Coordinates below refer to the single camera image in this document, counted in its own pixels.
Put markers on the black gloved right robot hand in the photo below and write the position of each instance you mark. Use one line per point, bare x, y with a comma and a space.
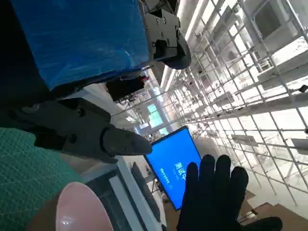
211, 192

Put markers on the black box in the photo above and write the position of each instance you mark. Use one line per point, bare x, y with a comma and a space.
122, 89

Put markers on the monitor with blue screen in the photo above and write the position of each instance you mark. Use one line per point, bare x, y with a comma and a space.
173, 154

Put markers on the pink bowl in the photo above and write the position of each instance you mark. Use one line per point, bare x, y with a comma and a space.
79, 207

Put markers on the brown cardboard box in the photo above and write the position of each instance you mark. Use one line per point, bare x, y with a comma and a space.
288, 214

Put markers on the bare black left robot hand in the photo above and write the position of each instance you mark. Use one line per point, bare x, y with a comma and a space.
84, 43

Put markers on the green cutting mat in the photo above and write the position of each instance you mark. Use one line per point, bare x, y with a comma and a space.
24, 180

